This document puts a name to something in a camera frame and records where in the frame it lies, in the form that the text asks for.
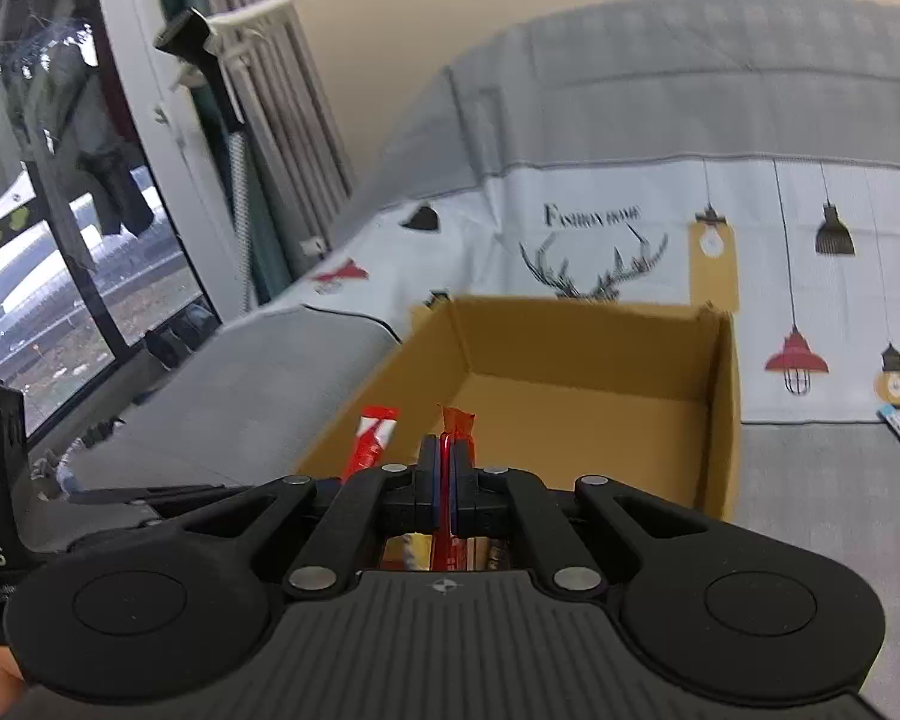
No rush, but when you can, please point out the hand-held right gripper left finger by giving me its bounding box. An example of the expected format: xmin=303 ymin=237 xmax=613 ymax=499
xmin=150 ymin=435 xmax=449 ymax=601

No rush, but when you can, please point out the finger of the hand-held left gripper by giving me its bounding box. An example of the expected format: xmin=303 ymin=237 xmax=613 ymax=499
xmin=66 ymin=481 xmax=250 ymax=530

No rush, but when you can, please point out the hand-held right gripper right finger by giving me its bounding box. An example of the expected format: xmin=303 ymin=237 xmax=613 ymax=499
xmin=450 ymin=438 xmax=722 ymax=601

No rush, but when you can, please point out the red and white snack packet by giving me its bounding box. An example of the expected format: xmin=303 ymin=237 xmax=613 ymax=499
xmin=340 ymin=405 xmax=401 ymax=482

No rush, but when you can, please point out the brown cardboard box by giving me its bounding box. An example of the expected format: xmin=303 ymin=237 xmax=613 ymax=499
xmin=296 ymin=295 xmax=743 ymax=572

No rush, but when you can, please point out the pair of dark shoes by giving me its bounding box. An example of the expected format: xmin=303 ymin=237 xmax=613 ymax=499
xmin=145 ymin=306 xmax=220 ymax=370

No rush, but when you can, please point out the dark hanging garment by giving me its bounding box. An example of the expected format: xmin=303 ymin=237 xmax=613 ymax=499
xmin=77 ymin=148 xmax=155 ymax=239

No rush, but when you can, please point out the grey curtain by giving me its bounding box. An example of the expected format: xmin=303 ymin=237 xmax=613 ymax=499
xmin=193 ymin=0 xmax=358 ymax=280

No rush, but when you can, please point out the white window frame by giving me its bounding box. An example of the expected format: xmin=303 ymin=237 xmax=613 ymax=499
xmin=88 ymin=0 xmax=250 ymax=325

